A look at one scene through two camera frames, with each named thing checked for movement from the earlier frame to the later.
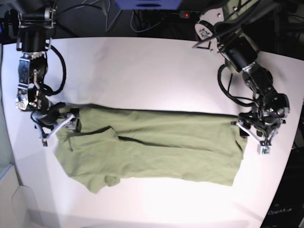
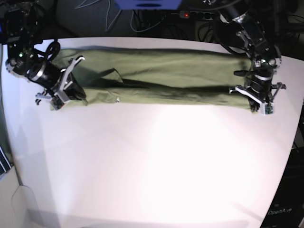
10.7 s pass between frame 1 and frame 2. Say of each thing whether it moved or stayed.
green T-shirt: moved
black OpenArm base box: stayed
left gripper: moved
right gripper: moved
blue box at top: stayed
